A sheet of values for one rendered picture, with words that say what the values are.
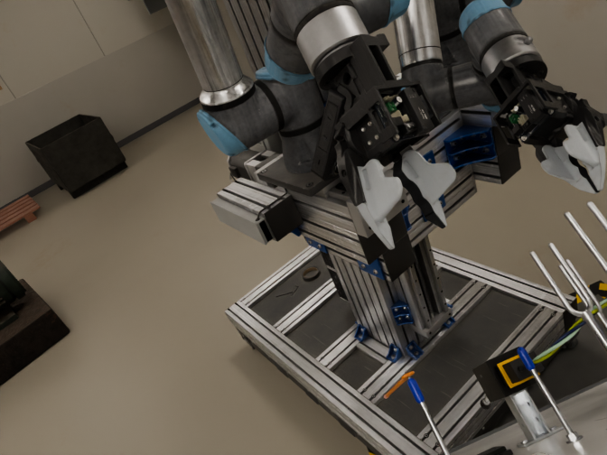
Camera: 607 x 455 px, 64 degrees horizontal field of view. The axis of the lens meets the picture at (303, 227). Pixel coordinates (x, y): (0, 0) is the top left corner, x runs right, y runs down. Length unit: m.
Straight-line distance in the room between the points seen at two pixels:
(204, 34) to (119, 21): 6.32
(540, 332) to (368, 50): 1.48
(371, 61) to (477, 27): 0.35
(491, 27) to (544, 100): 0.18
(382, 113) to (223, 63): 0.53
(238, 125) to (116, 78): 6.22
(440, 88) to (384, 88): 0.41
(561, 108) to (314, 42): 0.33
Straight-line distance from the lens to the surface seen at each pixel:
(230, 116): 1.01
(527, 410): 0.62
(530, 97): 0.71
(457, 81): 0.91
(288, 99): 1.05
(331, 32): 0.55
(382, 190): 0.49
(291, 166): 1.13
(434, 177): 0.56
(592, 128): 0.72
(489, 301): 2.03
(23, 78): 7.01
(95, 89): 7.13
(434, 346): 1.90
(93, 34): 7.17
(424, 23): 0.95
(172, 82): 7.43
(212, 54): 0.98
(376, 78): 0.52
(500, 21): 0.83
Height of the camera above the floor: 1.62
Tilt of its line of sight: 30 degrees down
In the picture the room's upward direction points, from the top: 24 degrees counter-clockwise
